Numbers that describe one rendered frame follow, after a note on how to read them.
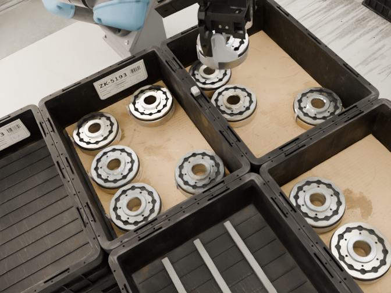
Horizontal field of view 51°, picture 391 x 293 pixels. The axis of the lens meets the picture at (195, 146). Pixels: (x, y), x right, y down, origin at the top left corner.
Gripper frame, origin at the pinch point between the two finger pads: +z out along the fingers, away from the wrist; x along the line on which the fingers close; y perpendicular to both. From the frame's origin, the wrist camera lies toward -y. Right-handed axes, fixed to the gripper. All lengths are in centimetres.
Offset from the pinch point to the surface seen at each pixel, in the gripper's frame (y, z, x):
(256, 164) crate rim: 12.4, 6.9, -18.2
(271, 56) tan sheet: 6.8, 19.5, 17.9
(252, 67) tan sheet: 3.2, 19.1, 13.3
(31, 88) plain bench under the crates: -63, 30, 2
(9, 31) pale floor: -170, 104, 82
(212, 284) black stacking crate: 9.2, 15.5, -39.4
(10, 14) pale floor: -178, 105, 96
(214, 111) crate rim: 1.3, 7.4, -8.4
